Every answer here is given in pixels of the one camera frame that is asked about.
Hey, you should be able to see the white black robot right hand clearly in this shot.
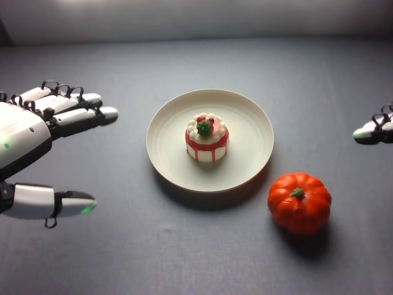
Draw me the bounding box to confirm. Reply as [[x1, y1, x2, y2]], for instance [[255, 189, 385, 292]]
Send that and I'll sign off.
[[352, 103, 393, 145]]

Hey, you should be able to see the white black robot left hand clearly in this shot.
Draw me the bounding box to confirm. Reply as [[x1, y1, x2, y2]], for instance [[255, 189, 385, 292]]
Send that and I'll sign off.
[[0, 79, 120, 229]]

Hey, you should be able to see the orange toy pumpkin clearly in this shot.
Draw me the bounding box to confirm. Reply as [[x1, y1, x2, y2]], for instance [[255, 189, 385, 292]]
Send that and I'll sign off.
[[267, 172, 332, 235]]

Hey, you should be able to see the white round plate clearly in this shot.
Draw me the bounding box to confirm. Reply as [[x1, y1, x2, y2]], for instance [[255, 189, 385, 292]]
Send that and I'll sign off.
[[146, 88, 274, 194]]

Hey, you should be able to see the toy cake with red icing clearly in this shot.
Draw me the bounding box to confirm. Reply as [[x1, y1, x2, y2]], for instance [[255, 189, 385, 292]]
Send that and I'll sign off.
[[184, 112, 230, 163]]

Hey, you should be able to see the grey table cloth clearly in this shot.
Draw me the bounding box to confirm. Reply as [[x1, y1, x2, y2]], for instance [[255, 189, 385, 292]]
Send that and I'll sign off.
[[0, 39, 393, 295]]

